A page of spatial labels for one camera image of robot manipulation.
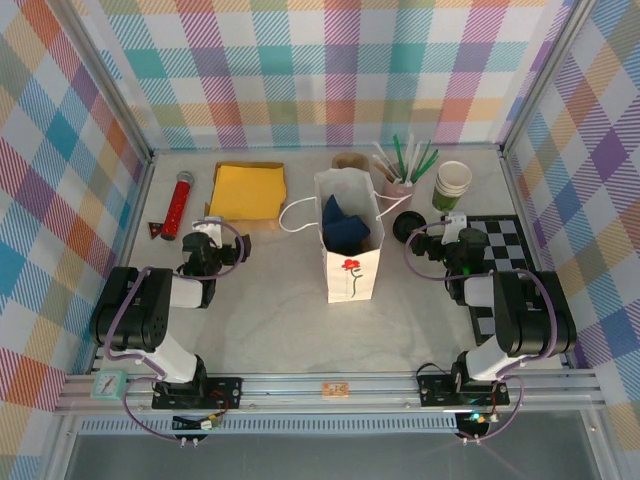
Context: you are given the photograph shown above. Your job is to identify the black grey chessboard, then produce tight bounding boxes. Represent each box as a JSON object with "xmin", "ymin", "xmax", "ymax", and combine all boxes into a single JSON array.
[{"xmin": 467, "ymin": 214, "xmax": 544, "ymax": 347}]

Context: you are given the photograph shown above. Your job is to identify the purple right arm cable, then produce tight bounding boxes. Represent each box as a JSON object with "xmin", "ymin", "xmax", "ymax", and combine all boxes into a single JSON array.
[{"xmin": 403, "ymin": 222, "xmax": 559, "ymax": 445}]

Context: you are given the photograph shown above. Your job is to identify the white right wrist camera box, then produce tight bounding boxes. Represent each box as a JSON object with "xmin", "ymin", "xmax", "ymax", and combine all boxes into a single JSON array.
[{"xmin": 442, "ymin": 212, "xmax": 471, "ymax": 244}]

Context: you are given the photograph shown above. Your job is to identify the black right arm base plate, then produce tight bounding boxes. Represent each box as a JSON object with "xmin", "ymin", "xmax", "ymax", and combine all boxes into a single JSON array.
[{"xmin": 417, "ymin": 374, "xmax": 511, "ymax": 409}]

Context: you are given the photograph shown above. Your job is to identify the red glitter toy microphone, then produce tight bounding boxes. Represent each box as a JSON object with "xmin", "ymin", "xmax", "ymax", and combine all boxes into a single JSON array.
[{"xmin": 160, "ymin": 171, "xmax": 195, "ymax": 242}]

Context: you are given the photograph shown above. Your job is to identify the aluminium frame post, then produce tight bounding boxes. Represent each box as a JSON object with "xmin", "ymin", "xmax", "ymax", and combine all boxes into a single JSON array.
[
  {"xmin": 499, "ymin": 0, "xmax": 597, "ymax": 154},
  {"xmin": 58, "ymin": 0, "xmax": 156, "ymax": 164}
]

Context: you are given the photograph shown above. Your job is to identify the thin aluminium wall rail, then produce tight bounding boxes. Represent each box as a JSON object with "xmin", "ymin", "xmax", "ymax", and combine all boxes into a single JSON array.
[{"xmin": 149, "ymin": 142, "xmax": 504, "ymax": 157}]

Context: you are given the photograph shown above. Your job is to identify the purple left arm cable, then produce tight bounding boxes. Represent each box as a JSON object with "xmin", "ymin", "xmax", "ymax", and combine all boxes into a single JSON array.
[{"xmin": 102, "ymin": 219, "xmax": 251, "ymax": 445}]

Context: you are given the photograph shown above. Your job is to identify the white flower paper bag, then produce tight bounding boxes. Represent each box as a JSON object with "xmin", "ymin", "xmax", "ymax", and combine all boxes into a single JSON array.
[{"xmin": 278, "ymin": 168, "xmax": 412, "ymax": 304}]

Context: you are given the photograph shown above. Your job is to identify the stack of green paper cups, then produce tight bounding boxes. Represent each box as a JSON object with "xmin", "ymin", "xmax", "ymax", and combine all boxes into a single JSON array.
[{"xmin": 432, "ymin": 160, "xmax": 473, "ymax": 211}]

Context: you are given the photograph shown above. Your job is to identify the stack of black cup lids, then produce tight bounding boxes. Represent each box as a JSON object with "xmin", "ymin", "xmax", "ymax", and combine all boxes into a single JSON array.
[{"xmin": 392, "ymin": 209, "xmax": 426, "ymax": 245}]

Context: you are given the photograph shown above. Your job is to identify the wide aluminium base rail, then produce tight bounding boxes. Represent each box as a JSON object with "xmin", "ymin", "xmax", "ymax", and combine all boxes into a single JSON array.
[{"xmin": 53, "ymin": 372, "xmax": 609, "ymax": 417}]

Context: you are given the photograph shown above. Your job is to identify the black connector board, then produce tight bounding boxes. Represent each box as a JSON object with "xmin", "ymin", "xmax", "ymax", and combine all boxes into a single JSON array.
[
  {"xmin": 171, "ymin": 413, "xmax": 224, "ymax": 435},
  {"xmin": 455, "ymin": 410, "xmax": 494, "ymax": 437}
]

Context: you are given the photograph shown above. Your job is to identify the grey slotted cable duct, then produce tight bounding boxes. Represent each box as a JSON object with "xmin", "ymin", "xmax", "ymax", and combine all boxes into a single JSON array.
[{"xmin": 74, "ymin": 418, "xmax": 459, "ymax": 434}]

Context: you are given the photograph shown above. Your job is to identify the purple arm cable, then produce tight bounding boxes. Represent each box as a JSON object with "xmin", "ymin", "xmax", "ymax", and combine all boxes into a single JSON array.
[
  {"xmin": 403, "ymin": 222, "xmax": 559, "ymax": 445},
  {"xmin": 102, "ymin": 219, "xmax": 251, "ymax": 445}
]

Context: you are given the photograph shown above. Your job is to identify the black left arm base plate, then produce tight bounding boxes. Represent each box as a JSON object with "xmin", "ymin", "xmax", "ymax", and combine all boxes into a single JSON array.
[{"xmin": 151, "ymin": 377, "xmax": 245, "ymax": 412}]

